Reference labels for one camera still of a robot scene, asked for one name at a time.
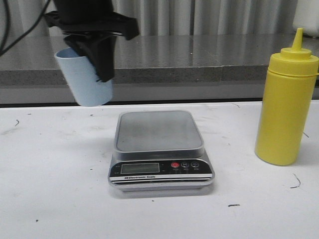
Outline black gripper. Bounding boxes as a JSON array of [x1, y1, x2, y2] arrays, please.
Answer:
[[44, 0, 139, 82]]

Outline light blue plastic cup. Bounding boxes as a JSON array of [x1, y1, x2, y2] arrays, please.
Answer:
[[55, 48, 113, 107]]

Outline grey stone counter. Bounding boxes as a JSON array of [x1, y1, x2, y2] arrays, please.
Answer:
[[0, 33, 294, 105]]

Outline silver digital kitchen scale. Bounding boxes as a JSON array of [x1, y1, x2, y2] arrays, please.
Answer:
[[108, 110, 215, 192]]

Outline white container on counter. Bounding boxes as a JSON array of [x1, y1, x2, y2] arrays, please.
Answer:
[[293, 0, 319, 37]]

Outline grey pleated curtain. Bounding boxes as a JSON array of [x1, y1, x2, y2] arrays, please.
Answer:
[[8, 0, 297, 41]]

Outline black cable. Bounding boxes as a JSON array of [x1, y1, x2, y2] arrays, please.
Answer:
[[0, 0, 52, 57]]

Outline yellow squeeze bottle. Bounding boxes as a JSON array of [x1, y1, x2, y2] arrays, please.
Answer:
[[255, 28, 319, 165]]

